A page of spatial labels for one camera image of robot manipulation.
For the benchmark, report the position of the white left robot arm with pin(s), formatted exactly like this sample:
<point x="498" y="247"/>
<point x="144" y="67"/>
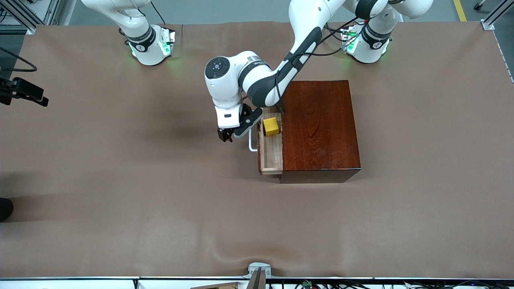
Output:
<point x="261" y="80"/>

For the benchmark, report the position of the light wooden board piece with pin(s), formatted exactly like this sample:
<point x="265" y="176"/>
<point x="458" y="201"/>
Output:
<point x="221" y="286"/>

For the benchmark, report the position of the yellow wooden block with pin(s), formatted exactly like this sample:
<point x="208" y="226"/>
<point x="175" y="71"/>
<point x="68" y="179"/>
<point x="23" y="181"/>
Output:
<point x="271" y="127"/>

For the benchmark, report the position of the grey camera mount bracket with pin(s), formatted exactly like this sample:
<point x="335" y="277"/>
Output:
<point x="257" y="281"/>

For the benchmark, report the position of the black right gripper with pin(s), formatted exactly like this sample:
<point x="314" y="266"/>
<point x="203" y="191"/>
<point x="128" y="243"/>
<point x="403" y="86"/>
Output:
<point x="19" y="89"/>

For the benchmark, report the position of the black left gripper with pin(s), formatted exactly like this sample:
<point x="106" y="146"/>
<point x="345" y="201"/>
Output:
<point x="225" y="134"/>

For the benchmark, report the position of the white frame rail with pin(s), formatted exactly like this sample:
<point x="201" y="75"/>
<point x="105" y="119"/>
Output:
<point x="80" y="284"/>

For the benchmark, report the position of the black shoe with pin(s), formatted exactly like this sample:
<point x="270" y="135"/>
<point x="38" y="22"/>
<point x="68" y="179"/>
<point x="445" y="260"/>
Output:
<point x="5" y="208"/>

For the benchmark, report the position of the aluminium frame post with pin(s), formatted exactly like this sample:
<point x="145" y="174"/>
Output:
<point x="24" y="16"/>
<point x="496" y="16"/>

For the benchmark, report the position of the dashed table edge strip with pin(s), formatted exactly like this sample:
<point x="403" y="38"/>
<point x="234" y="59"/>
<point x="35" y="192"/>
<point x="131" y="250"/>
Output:
<point x="504" y="57"/>

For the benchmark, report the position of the black caster wheel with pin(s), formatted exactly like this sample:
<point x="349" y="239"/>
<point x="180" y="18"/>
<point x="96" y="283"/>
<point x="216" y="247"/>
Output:
<point x="478" y="5"/>

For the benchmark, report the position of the brown table cover sheet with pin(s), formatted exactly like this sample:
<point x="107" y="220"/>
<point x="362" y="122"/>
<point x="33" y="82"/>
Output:
<point x="160" y="200"/>

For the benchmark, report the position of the light wood drawer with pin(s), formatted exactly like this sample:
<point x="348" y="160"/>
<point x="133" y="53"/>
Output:
<point x="271" y="154"/>

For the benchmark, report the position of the dark brown wooden cabinet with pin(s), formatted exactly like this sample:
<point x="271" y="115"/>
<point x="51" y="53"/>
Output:
<point x="321" y="128"/>

